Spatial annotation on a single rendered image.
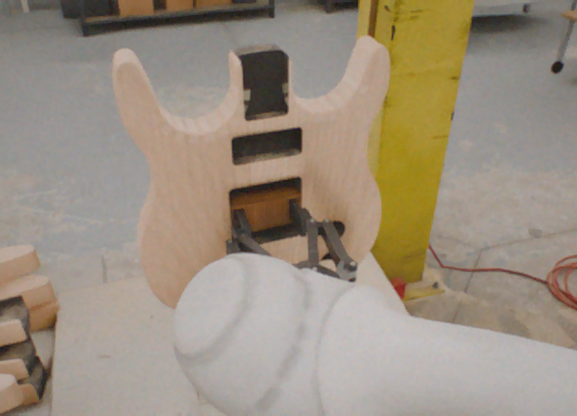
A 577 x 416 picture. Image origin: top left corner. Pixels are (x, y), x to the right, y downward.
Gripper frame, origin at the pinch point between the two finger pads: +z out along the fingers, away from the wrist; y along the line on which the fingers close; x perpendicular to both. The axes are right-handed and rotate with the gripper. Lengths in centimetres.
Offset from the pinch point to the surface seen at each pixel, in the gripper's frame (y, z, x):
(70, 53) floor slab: -42, 432, -124
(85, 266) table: -28, 38, -33
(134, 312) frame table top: -20.2, 18.4, -30.0
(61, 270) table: -33, 38, -33
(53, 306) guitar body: -34, 23, -29
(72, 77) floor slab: -41, 377, -123
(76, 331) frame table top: -30.4, 17.2, -30.0
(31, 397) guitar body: -38.0, 6.3, -31.4
